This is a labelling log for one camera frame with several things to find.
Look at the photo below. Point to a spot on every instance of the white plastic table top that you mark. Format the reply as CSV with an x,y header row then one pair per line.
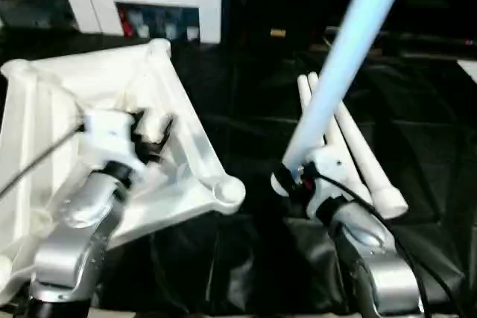
x,y
67,94

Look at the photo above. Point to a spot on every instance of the white plastic table leg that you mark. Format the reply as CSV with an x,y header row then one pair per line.
x,y
344,139
373,169
304,98
350,50

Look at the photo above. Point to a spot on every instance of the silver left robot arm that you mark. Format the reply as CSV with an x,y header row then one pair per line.
x,y
74,236

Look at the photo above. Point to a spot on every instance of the black work mat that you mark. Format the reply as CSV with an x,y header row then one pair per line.
x,y
246,258

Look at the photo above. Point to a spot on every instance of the red bottle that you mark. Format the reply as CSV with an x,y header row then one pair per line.
x,y
127,24

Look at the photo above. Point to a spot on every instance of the small tan tag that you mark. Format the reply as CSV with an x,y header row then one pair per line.
x,y
277,33

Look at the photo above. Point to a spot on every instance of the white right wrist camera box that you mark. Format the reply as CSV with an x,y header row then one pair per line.
x,y
328,173

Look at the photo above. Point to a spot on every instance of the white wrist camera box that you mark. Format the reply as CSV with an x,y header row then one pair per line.
x,y
328,173
108,135

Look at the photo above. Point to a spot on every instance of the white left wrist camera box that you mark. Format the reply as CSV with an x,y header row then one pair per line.
x,y
108,135

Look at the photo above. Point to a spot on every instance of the black rail bar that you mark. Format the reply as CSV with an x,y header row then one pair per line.
x,y
417,41

